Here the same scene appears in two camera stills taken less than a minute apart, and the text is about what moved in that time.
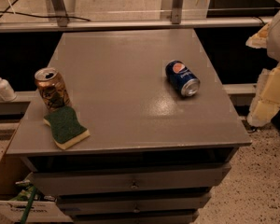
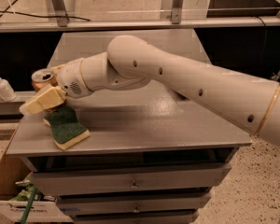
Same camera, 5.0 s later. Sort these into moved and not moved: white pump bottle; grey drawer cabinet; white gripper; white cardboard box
Moved: white gripper
Not moved: white cardboard box; white pump bottle; grey drawer cabinet
